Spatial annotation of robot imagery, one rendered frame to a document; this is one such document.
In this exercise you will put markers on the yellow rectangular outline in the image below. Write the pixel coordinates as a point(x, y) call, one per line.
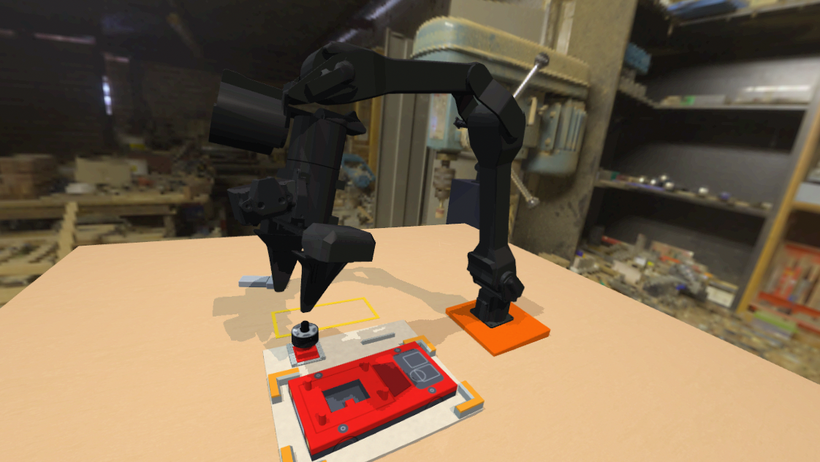
point(323, 328)

